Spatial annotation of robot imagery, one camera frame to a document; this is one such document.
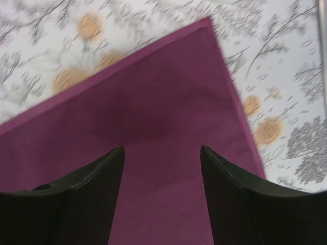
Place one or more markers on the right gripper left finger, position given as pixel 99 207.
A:
pixel 75 209

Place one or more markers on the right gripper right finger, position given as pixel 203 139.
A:
pixel 245 209

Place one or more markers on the purple satin napkin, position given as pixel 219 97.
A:
pixel 161 104

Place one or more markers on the floral tablecloth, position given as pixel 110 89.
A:
pixel 271 49

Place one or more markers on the aluminium frame rail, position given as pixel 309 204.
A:
pixel 322 35

